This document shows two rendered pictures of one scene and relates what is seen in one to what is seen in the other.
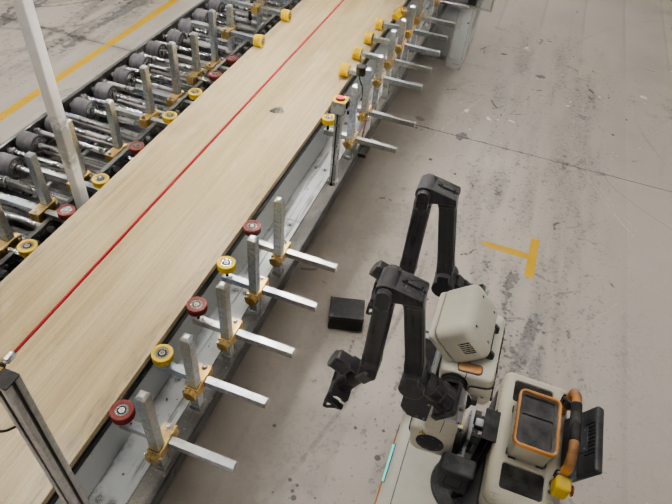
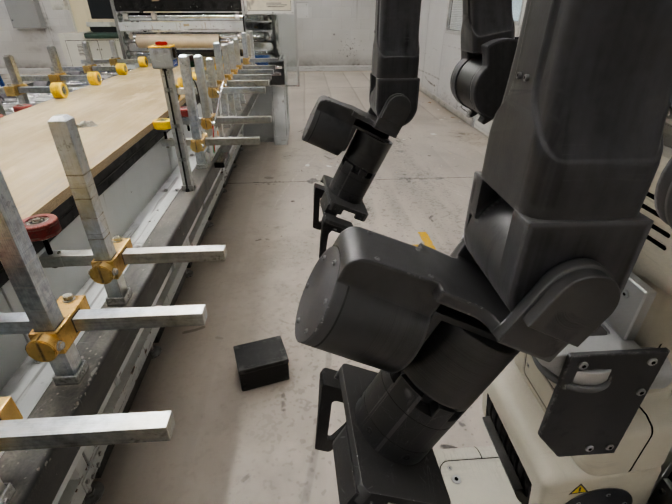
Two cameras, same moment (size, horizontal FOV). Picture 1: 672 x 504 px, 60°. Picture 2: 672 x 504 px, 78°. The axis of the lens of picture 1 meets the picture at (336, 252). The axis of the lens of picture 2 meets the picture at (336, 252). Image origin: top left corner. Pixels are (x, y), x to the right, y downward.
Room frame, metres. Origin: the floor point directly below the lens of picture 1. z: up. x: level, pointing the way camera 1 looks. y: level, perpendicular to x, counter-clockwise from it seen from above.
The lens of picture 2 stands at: (0.88, 0.03, 1.33)
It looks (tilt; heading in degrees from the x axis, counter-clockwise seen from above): 30 degrees down; 341
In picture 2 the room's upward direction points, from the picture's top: straight up
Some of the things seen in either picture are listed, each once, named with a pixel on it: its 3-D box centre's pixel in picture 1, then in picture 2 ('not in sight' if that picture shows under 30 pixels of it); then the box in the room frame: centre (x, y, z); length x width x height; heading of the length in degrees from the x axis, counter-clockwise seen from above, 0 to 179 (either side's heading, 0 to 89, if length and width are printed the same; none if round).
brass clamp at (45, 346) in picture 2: (256, 290); (60, 327); (1.63, 0.32, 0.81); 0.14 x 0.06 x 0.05; 165
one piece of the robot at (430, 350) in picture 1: (429, 371); (547, 310); (1.19, -0.37, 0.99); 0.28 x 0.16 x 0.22; 165
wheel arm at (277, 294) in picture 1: (269, 291); (91, 320); (1.63, 0.27, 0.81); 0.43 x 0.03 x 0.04; 75
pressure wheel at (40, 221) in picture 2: (252, 233); (45, 240); (1.93, 0.39, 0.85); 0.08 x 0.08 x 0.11
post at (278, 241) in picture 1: (278, 240); (95, 225); (1.85, 0.26, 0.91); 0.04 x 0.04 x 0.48; 75
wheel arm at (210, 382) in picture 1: (212, 383); not in sight; (1.15, 0.40, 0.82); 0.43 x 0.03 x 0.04; 75
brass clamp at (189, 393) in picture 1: (198, 382); not in sight; (1.15, 0.45, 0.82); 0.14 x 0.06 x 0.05; 165
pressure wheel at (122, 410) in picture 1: (124, 417); not in sight; (0.96, 0.65, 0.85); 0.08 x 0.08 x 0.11
